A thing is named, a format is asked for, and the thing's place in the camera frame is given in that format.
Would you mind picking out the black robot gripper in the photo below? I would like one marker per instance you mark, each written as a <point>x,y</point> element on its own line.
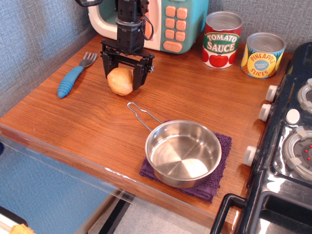
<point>130,42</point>

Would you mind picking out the teal toy microwave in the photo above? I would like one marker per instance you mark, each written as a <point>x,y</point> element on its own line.
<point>176,23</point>

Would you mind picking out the orange toy chicken drumstick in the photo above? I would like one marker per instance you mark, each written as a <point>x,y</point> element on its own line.
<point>120,81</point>

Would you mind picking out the white stove knob rear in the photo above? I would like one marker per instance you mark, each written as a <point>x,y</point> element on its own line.
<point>271,92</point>

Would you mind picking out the blue handled toy fork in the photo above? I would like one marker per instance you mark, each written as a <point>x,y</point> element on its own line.
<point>69,80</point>

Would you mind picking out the pineapple slices can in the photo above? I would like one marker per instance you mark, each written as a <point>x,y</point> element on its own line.
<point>262,55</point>

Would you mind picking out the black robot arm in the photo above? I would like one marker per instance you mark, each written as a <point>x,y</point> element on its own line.
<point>131,11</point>

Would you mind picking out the black oven door handle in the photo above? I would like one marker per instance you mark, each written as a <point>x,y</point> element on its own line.
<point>228,201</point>

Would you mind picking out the small steel saucepan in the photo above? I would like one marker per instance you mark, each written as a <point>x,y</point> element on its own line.
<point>182,153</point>

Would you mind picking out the black toy stove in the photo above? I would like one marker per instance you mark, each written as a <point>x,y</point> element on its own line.
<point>279,196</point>

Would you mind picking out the white stove knob middle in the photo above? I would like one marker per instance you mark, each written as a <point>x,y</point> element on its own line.
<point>264,112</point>

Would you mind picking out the white stove knob front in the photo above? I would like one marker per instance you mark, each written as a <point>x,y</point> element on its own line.
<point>249,155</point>

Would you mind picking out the tomato sauce can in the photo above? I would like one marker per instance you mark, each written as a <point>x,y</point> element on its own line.
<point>221,38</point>

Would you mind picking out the purple folded cloth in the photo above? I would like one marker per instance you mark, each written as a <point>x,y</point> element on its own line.
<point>206,190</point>

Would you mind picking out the white stove knob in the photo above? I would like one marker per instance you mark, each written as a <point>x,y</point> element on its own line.
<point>271,92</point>
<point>264,112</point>
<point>249,155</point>

